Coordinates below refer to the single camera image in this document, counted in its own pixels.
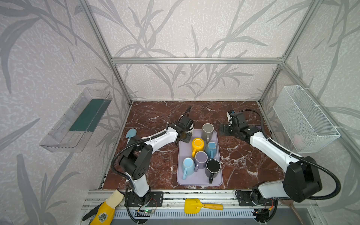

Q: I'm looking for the yellow ceramic mug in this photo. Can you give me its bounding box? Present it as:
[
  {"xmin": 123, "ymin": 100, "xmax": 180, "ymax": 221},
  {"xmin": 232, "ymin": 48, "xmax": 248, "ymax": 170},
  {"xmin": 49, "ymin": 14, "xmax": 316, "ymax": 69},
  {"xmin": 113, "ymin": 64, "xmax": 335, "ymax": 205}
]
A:
[{"xmin": 191, "ymin": 138, "xmax": 205, "ymax": 158}]

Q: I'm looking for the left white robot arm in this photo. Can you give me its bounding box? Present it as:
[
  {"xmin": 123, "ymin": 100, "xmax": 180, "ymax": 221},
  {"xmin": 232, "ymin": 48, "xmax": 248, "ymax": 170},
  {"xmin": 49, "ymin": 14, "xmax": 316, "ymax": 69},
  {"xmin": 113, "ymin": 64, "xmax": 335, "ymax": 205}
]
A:
[{"xmin": 111, "ymin": 115, "xmax": 194, "ymax": 198}]

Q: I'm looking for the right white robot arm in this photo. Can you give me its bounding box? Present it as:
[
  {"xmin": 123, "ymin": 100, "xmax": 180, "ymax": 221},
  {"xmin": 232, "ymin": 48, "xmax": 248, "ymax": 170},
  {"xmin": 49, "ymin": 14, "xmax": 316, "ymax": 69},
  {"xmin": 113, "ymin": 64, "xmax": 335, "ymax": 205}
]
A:
[{"xmin": 219, "ymin": 110, "xmax": 341, "ymax": 203}]

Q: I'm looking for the grey ceramic mug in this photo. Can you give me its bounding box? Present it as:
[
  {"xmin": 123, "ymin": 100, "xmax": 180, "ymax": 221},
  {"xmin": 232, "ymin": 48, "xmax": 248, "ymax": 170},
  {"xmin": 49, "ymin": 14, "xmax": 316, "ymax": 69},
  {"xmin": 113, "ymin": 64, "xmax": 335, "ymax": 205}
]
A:
[{"xmin": 201, "ymin": 123, "xmax": 214, "ymax": 143}]

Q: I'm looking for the teal blue mug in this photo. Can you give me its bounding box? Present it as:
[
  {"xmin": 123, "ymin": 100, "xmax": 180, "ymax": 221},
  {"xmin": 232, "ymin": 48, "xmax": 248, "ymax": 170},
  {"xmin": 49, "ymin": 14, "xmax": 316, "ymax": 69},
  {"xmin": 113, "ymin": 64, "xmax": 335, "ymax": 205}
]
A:
[{"xmin": 204, "ymin": 142, "xmax": 218, "ymax": 159}]

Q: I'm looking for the purple ceramic mug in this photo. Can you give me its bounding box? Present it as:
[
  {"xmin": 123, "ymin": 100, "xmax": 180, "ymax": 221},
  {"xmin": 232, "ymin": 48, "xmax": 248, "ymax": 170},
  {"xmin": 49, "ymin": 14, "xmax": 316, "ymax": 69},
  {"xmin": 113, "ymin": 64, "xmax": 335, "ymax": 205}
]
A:
[{"xmin": 194, "ymin": 151, "xmax": 208, "ymax": 172}]

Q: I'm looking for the light blue mug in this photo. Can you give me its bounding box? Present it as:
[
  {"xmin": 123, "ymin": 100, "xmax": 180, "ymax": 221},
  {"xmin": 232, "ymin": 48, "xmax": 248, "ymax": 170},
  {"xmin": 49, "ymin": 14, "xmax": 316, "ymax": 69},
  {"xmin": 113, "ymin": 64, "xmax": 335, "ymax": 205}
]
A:
[{"xmin": 182, "ymin": 157, "xmax": 195, "ymax": 180}]

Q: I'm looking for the black ceramic mug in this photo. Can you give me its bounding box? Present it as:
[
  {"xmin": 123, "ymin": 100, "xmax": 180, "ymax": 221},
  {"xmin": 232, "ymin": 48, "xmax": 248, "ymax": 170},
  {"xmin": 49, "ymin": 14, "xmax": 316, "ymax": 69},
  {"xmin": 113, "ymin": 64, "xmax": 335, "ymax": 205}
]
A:
[{"xmin": 205, "ymin": 158, "xmax": 221, "ymax": 184}]

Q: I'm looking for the light blue toy shovel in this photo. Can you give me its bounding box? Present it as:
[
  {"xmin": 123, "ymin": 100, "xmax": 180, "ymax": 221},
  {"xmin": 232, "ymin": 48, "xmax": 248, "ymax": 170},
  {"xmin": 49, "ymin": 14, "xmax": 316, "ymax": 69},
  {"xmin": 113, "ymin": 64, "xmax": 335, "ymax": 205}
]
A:
[{"xmin": 126, "ymin": 128, "xmax": 137, "ymax": 144}]

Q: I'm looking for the pink object in basket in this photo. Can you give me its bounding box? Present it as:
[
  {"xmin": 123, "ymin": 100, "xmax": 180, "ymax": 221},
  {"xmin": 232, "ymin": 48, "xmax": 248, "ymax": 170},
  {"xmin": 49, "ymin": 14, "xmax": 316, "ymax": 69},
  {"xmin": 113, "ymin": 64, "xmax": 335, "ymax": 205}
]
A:
[{"xmin": 292, "ymin": 135, "xmax": 305, "ymax": 150}]

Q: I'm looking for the yellow toy shovel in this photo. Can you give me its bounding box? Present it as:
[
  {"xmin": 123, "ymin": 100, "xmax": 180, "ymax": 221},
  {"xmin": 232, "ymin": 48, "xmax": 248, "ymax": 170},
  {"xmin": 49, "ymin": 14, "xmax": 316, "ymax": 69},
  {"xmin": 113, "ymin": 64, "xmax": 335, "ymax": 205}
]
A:
[{"xmin": 184, "ymin": 198, "xmax": 224, "ymax": 214}]

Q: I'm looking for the brown slotted spatula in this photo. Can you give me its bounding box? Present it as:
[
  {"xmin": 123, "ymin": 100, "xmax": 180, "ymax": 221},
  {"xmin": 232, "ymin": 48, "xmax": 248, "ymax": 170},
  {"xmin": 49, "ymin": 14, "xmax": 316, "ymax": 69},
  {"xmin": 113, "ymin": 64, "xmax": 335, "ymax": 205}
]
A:
[{"xmin": 280, "ymin": 199, "xmax": 305, "ymax": 225}]

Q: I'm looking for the green sponge sheet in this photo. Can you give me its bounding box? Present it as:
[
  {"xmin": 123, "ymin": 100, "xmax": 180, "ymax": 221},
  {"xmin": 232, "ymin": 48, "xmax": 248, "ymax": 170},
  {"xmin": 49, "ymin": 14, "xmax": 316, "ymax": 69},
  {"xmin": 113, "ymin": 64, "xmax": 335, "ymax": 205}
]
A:
[{"xmin": 69, "ymin": 98, "xmax": 112, "ymax": 132}]

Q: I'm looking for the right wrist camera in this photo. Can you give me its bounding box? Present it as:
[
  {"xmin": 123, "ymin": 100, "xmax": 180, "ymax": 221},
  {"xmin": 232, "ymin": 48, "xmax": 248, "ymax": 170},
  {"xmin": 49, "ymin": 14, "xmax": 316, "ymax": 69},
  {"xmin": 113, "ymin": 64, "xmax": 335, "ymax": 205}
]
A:
[{"xmin": 226, "ymin": 110, "xmax": 238, "ymax": 121}]

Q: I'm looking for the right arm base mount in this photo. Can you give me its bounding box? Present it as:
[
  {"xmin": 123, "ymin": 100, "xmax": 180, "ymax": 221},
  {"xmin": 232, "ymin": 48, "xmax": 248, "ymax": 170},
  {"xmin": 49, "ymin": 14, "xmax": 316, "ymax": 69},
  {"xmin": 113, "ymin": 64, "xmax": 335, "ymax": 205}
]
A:
[{"xmin": 235, "ymin": 190, "xmax": 274, "ymax": 208}]

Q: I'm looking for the white wire basket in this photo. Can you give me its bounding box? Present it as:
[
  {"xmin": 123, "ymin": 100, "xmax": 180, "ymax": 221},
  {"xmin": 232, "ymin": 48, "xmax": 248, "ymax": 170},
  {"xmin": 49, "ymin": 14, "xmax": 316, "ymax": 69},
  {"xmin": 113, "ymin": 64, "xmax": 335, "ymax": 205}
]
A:
[{"xmin": 273, "ymin": 85, "xmax": 340, "ymax": 153}]

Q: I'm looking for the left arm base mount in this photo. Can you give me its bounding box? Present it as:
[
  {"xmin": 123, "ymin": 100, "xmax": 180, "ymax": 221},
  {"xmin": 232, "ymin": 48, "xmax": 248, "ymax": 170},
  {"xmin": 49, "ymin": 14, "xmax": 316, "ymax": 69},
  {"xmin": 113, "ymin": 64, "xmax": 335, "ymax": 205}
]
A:
[{"xmin": 126, "ymin": 191, "xmax": 164, "ymax": 207}]

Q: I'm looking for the aluminium cage frame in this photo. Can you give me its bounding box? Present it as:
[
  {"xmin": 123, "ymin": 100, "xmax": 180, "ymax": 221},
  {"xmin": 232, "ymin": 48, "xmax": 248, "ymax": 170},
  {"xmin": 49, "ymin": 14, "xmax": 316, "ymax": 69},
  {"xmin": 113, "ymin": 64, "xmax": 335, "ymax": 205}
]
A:
[{"xmin": 75, "ymin": 1, "xmax": 360, "ymax": 197}]

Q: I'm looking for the clear plastic wall shelf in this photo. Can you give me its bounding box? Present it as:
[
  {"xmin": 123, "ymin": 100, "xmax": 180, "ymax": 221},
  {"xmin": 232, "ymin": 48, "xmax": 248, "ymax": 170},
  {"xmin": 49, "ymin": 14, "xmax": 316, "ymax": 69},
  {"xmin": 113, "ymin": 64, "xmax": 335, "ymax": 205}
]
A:
[{"xmin": 40, "ymin": 88, "xmax": 113, "ymax": 153}]

